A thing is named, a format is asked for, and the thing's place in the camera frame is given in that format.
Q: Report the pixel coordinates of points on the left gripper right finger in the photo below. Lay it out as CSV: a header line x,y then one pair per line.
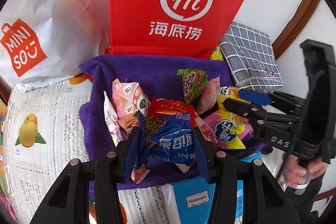
x,y
263,199

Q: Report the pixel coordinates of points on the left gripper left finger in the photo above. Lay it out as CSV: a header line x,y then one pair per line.
x,y
67,201

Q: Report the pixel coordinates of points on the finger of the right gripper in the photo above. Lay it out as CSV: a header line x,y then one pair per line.
x,y
254,97
252,111

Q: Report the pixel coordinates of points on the yellow triangular snack bag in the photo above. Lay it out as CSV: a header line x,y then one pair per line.
x,y
229,92

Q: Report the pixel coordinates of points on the pink yellow snack bag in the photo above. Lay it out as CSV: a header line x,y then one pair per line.
x,y
229,129

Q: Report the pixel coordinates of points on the pale pink pastry pack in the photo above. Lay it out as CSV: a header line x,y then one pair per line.
x,y
209,96

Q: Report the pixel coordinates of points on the strawberry white snack bag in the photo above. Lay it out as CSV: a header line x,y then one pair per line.
x,y
205,129

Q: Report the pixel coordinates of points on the green triangular snack bag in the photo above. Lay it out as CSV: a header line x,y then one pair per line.
x,y
193,81

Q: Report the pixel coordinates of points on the blue cookie snack bag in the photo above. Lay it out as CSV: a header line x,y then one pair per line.
x,y
169,139

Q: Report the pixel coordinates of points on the red gold snack pack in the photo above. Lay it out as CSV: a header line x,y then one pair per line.
x,y
161,108

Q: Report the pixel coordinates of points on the pink white long snack pack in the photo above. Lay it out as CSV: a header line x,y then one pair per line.
x,y
111,120

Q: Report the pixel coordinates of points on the pink panda snack pack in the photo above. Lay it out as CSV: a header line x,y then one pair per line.
x,y
129,98

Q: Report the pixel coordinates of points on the person's right hand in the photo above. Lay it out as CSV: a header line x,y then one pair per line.
x,y
294,174

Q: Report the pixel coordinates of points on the grey checked folded cloth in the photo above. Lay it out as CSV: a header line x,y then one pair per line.
x,y
250,58

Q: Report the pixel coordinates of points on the blue tissue pack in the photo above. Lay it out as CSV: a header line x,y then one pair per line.
x,y
188,201

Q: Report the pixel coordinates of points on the pink peach snack pack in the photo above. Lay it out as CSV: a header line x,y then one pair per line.
x,y
138,175

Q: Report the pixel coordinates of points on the fruit print table cover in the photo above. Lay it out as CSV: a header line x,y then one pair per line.
x,y
43,132

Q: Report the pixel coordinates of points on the purple towel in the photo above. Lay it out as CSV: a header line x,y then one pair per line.
x,y
157,76

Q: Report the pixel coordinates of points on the red Haidilao paper bag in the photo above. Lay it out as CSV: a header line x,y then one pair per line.
x,y
178,3

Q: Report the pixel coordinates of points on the white Miniso plastic bag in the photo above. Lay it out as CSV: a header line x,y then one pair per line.
x,y
45,41

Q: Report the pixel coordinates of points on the brown wooden door frame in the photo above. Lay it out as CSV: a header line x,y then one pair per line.
x,y
293,28

